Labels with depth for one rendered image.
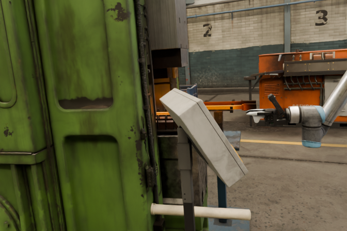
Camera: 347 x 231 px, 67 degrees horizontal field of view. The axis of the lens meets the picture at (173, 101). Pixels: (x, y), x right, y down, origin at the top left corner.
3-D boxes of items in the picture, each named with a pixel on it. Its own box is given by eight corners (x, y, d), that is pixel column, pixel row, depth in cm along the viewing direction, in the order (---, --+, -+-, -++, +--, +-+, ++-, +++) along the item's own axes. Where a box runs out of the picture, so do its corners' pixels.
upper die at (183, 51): (188, 65, 154) (187, 48, 153) (182, 67, 135) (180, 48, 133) (121, 69, 164) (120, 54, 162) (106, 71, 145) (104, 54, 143)
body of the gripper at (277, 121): (265, 126, 140) (289, 126, 137) (264, 110, 138) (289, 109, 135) (263, 122, 147) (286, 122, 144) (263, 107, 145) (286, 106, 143)
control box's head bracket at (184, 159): (211, 159, 101) (209, 124, 99) (207, 174, 88) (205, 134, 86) (183, 158, 103) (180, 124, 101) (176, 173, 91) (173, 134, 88)
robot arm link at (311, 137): (324, 144, 142) (324, 121, 140) (318, 151, 133) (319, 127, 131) (304, 142, 148) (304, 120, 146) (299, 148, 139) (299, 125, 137)
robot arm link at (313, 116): (326, 126, 132) (327, 106, 130) (299, 127, 135) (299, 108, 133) (320, 121, 141) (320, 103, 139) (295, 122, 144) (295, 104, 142)
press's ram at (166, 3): (190, 49, 166) (186, -19, 159) (178, 48, 129) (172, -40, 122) (128, 53, 175) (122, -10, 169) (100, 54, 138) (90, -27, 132)
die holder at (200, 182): (207, 181, 180) (204, 118, 173) (201, 214, 143) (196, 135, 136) (130, 179, 193) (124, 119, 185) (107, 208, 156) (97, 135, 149)
